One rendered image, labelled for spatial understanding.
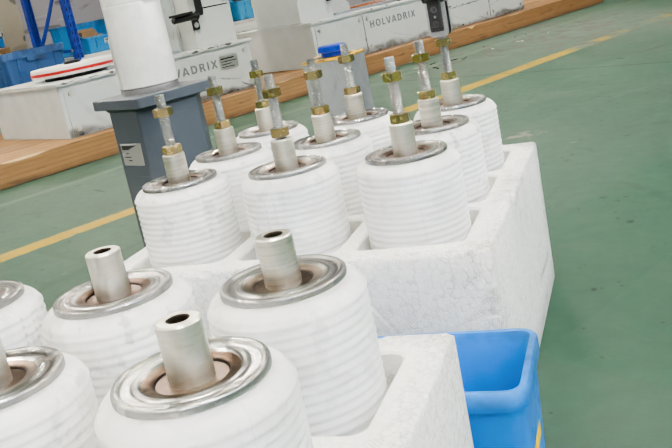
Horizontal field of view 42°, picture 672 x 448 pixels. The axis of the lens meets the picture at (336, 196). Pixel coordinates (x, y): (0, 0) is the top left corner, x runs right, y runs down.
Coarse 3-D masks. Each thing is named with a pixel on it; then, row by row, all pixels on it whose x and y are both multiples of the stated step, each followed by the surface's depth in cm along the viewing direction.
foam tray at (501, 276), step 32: (512, 160) 99; (512, 192) 87; (352, 224) 89; (480, 224) 79; (512, 224) 84; (544, 224) 106; (352, 256) 77; (384, 256) 75; (416, 256) 74; (448, 256) 73; (480, 256) 72; (512, 256) 82; (544, 256) 103; (192, 288) 82; (384, 288) 75; (416, 288) 75; (448, 288) 74; (480, 288) 73; (512, 288) 80; (544, 288) 100; (384, 320) 76; (416, 320) 75; (448, 320) 74; (480, 320) 74; (512, 320) 78; (544, 320) 98
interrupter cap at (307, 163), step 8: (304, 160) 85; (312, 160) 84; (320, 160) 83; (256, 168) 85; (264, 168) 84; (272, 168) 85; (304, 168) 80; (312, 168) 81; (256, 176) 81; (264, 176) 80; (272, 176) 80; (280, 176) 80; (288, 176) 80
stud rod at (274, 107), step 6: (264, 78) 81; (270, 78) 81; (270, 84) 81; (270, 102) 82; (276, 102) 82; (270, 108) 82; (276, 108) 82; (276, 114) 82; (276, 120) 82; (276, 126) 82; (282, 126) 82; (276, 138) 83; (282, 138) 82
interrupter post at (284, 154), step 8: (288, 136) 83; (272, 144) 82; (280, 144) 82; (288, 144) 82; (272, 152) 83; (280, 152) 82; (288, 152) 82; (280, 160) 82; (288, 160) 82; (296, 160) 83; (280, 168) 83; (288, 168) 82; (296, 168) 83
